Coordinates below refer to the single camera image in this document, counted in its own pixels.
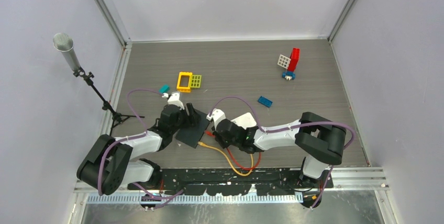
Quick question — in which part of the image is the red ethernet cable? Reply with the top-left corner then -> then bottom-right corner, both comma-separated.
204,130 -> 262,172

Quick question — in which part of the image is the white square switch box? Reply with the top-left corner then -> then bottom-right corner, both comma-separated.
231,113 -> 257,129

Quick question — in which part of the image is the black network switch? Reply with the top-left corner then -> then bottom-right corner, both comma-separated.
175,110 -> 209,149

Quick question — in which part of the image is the yellow ethernet cable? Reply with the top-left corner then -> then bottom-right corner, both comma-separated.
198,142 -> 255,177

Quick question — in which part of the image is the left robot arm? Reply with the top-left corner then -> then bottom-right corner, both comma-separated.
76,103 -> 208,195

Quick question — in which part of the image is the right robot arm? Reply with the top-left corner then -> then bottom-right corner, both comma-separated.
207,109 -> 347,188

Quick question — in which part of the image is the lime green lattice piece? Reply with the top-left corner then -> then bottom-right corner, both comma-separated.
190,74 -> 202,88

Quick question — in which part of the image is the teal toy block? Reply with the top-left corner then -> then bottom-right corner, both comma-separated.
159,84 -> 170,94

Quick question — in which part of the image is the blue flat toy brick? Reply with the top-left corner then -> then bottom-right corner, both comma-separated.
258,96 -> 273,108

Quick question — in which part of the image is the black microphone stand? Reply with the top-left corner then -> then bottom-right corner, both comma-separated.
73,68 -> 136,135

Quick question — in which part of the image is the blue toy brick base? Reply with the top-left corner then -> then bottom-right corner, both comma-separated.
282,71 -> 296,81

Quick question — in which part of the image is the white toy lattice piece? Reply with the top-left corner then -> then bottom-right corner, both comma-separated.
277,54 -> 291,70

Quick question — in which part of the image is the red toy brick tower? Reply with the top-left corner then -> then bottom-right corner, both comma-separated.
287,48 -> 300,72

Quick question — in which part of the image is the silver microphone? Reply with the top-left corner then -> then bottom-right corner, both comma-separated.
53,33 -> 81,72

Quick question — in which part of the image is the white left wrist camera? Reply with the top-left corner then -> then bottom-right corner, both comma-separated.
162,92 -> 185,110

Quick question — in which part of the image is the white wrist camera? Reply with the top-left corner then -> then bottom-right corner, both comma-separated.
162,92 -> 185,110
206,109 -> 226,129

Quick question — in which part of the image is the yellow toy window frame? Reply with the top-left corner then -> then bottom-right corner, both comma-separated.
176,72 -> 193,93

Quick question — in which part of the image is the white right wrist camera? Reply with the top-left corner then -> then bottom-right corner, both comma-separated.
206,109 -> 226,129

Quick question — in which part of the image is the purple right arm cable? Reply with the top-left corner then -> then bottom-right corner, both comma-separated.
208,96 -> 356,209

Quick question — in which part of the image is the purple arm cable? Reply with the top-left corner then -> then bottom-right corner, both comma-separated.
97,88 -> 184,210
208,96 -> 356,209

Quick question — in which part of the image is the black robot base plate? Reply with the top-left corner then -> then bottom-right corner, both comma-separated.
138,168 -> 334,196

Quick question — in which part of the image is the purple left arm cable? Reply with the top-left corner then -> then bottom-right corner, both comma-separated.
97,88 -> 184,210

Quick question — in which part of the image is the white perforated cable tray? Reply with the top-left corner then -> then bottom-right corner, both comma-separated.
86,192 -> 303,204

